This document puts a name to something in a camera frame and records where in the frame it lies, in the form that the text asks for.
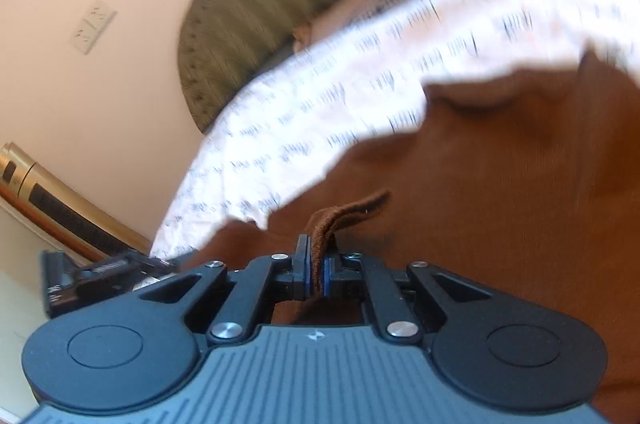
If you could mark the white script-printed blanket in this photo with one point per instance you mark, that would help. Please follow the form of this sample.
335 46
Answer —
350 93

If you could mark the brown garment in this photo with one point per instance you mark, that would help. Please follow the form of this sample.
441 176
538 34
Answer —
490 204

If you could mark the white wall socket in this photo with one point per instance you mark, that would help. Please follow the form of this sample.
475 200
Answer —
92 26

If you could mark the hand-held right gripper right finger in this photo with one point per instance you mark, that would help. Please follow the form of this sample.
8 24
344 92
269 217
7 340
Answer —
328 276

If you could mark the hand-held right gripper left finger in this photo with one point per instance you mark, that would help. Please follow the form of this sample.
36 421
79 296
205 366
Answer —
303 271

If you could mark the gold standing appliance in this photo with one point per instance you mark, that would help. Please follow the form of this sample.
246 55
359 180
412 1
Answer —
55 199

